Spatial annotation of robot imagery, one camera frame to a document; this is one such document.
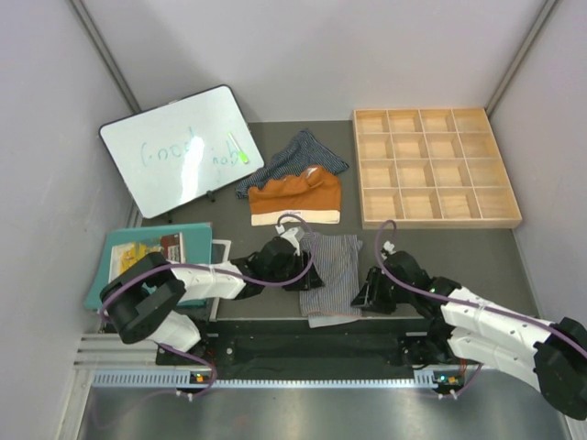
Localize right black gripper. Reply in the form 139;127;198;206
351;267;414;314

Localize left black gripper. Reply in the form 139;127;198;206
265;250;324;292

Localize grey striped underwear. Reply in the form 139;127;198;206
299;233;363;328

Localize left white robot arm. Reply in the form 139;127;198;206
100;229;325;364

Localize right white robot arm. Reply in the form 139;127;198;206
351;251;586;421

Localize orange underwear white waistband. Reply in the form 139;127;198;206
249;165;341;226

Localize dark blue striped underwear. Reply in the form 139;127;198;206
235;129;349;200

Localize teal folder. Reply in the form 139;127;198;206
83;224;213;311

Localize wooden compartment tray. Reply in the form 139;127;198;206
352;108;522;229

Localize green marker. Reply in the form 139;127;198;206
227;132;249;164

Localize white whiteboard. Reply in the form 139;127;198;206
99;85;265;219

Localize yellow picture book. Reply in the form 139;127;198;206
108;232;186;281

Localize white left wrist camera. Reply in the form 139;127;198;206
275;225;305;256

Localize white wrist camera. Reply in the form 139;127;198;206
381;240;397;259
275;225;305;256

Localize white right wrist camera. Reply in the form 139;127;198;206
381;240;397;259

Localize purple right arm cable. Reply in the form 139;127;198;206
374;219;587;395

